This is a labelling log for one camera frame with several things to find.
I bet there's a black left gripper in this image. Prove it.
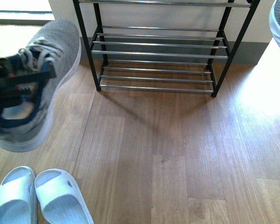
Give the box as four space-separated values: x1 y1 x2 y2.
0 58 56 108

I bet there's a light blue slipper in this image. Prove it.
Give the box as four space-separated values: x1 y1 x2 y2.
0 166 37 224
35 168 94 224

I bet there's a black metal shoe rack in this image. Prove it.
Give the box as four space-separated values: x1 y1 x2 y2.
73 0 259 97

